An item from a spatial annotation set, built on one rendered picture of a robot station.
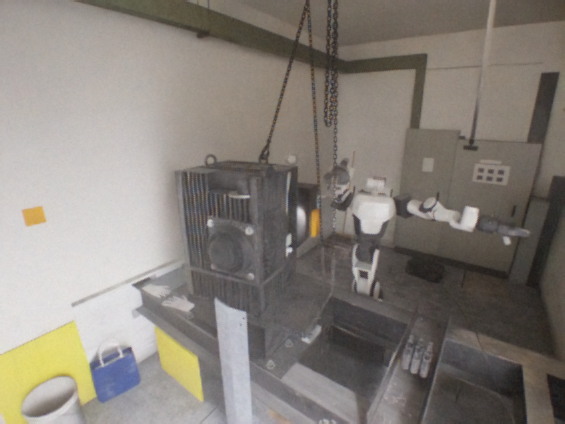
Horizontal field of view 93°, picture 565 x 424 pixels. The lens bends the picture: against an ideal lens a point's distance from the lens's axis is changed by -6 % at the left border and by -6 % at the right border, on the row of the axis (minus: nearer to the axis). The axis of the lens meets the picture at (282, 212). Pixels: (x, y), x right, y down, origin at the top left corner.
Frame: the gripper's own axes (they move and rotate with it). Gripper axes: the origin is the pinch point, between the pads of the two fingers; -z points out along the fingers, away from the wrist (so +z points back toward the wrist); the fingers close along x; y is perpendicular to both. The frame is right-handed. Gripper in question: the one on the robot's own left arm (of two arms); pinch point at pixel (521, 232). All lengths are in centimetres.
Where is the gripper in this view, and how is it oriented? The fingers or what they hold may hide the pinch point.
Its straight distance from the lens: 171.8
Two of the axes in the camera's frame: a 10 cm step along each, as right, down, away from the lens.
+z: -7.6, -2.5, 6.1
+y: -0.9, 9.6, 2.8
